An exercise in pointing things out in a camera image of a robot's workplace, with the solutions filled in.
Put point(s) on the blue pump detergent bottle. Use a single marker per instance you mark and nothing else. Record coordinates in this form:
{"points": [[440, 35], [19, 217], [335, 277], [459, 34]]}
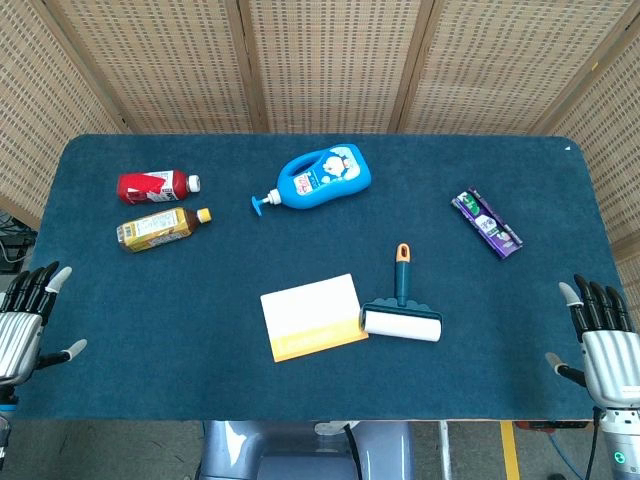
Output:
{"points": [[320, 177]]}

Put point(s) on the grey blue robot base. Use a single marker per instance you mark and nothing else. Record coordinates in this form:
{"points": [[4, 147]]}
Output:
{"points": [[305, 450]]}

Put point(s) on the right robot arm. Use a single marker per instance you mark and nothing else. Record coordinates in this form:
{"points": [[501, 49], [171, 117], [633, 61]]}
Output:
{"points": [[620, 442]]}

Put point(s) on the yellow and white booklet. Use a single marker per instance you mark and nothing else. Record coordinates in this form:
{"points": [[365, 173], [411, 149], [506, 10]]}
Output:
{"points": [[312, 317]]}

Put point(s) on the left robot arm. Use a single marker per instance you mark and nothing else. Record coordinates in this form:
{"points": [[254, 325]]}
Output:
{"points": [[4, 425]]}

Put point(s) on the dark blue table mat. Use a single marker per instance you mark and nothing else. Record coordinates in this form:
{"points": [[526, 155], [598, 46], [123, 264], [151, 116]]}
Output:
{"points": [[320, 250]]}

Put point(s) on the yellow label tea bottle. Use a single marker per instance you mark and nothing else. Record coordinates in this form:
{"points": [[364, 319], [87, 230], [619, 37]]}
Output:
{"points": [[157, 229]]}

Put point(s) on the woven bamboo folding screen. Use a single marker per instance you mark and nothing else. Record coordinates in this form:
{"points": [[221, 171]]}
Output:
{"points": [[320, 65]]}

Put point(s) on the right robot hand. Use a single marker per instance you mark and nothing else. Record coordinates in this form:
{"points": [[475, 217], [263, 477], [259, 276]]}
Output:
{"points": [[607, 352]]}

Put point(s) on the purple snack packet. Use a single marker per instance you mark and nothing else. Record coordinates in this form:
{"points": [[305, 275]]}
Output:
{"points": [[487, 223]]}

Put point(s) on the white table leg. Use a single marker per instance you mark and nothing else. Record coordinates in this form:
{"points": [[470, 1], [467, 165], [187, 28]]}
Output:
{"points": [[444, 450]]}

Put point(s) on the red label drink bottle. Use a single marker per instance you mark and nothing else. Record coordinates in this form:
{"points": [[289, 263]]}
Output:
{"points": [[155, 186]]}

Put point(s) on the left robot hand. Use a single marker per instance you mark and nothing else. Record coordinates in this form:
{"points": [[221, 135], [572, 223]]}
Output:
{"points": [[17, 335]]}

